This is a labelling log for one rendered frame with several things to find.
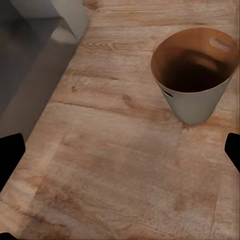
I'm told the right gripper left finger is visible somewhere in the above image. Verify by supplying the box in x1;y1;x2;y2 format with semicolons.
0;133;25;190

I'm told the trash can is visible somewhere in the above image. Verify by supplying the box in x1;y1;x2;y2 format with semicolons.
150;27;240;125

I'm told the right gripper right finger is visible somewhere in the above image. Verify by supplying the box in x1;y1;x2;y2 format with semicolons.
225;133;240;172

